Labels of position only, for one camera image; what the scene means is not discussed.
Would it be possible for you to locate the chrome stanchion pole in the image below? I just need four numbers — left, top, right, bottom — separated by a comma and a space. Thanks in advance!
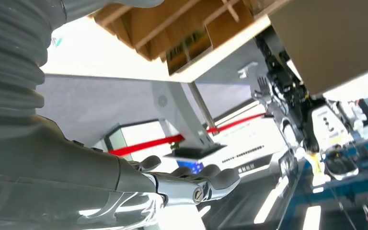
187, 82, 218, 134

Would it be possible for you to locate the humanoid robot on stand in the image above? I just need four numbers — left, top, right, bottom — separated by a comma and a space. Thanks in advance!
251, 27, 359, 178

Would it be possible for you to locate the blue display screen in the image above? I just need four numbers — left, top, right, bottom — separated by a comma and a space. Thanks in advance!
177, 160, 204, 174

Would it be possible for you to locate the grey laptop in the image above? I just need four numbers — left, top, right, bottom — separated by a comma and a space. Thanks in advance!
268, 0, 368, 96

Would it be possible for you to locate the white display cabinet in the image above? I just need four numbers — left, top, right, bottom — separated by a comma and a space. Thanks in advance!
103, 119, 172, 162

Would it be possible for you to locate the grey kiosk stand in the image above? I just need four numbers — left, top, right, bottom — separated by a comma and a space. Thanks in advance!
150, 80, 228, 160

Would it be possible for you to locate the white text board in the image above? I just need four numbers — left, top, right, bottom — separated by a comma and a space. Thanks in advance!
209, 117, 286, 178

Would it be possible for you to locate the red barrier belt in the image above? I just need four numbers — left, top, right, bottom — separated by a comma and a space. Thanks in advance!
107, 113, 267, 157

